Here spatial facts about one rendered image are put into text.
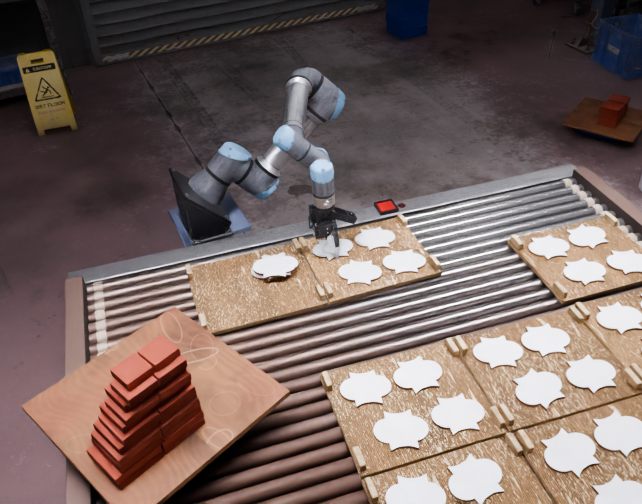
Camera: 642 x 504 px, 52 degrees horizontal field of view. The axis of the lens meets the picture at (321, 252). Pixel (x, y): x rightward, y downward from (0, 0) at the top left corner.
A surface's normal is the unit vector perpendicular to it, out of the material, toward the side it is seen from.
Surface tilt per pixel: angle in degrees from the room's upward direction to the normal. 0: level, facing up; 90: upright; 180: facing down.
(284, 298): 0
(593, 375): 0
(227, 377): 0
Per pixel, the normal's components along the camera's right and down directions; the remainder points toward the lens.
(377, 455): -0.04, -0.78
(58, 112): 0.34, 0.40
